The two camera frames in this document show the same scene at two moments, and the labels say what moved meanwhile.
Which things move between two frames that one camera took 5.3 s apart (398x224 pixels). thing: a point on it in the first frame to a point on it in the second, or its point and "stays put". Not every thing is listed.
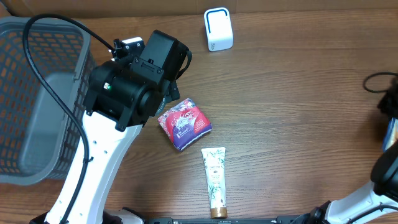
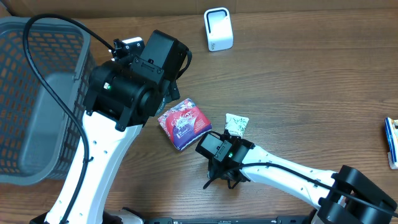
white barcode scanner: x=217 y=23 stays put
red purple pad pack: x=185 y=124 stays put
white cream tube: x=214 y=163 to x=236 y=125
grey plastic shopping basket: x=40 y=133 stays put
